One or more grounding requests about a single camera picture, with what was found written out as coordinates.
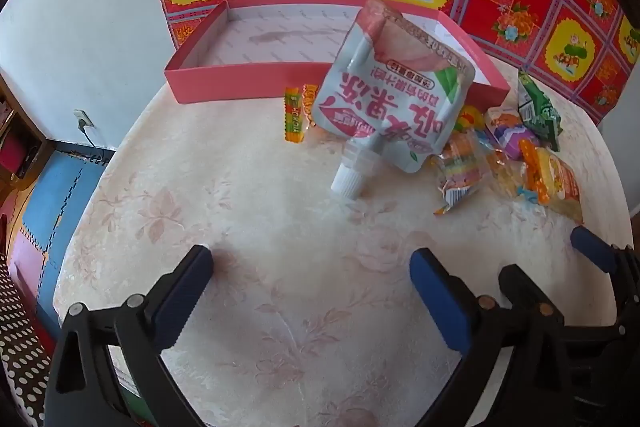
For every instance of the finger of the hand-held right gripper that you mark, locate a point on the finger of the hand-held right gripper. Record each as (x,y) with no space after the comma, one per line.
(592,247)
(515,282)

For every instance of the white wall socket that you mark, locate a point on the white wall socket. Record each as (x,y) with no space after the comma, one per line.
(83,119)

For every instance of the pink shallow cardboard box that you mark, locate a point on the pink shallow cardboard box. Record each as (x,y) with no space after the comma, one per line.
(280,79)

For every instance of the blue-edged cake packet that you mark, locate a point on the blue-edged cake packet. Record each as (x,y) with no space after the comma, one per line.
(529,196)

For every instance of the yellow snack packet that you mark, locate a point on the yellow snack packet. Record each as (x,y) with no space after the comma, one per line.
(472,117)

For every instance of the blue foam floor mat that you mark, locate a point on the blue foam floor mat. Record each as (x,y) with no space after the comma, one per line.
(60,192)

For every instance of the green snack packet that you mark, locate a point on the green snack packet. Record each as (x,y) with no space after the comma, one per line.
(542,112)

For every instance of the colourful striped candy roll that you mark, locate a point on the colourful striped candy roll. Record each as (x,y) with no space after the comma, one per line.
(294,114)

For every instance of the white pink spouted jelly pouch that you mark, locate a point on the white pink spouted jelly pouch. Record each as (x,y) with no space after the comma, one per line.
(380,102)

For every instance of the black white polka-dot cloth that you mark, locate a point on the black white polka-dot cloth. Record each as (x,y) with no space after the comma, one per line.
(22,342)

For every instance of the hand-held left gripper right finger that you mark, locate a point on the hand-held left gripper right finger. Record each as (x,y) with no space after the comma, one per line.
(440,302)

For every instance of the clear rainbow candy packet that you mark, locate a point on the clear rainbow candy packet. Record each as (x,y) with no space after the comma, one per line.
(462,172)

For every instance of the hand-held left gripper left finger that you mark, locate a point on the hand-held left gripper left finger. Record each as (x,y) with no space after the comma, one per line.
(182,294)

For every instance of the orange noodle snack packet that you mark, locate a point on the orange noodle snack packet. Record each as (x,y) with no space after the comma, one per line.
(555,177)

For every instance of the wooden shelf unit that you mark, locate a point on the wooden shelf unit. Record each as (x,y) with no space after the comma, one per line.
(20,147)

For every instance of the clear yellow jelly cup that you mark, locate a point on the clear yellow jelly cup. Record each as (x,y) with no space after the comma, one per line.
(507,174)

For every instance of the red foam floor mat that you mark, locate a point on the red foam floor mat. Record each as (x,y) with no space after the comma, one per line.
(22,257)

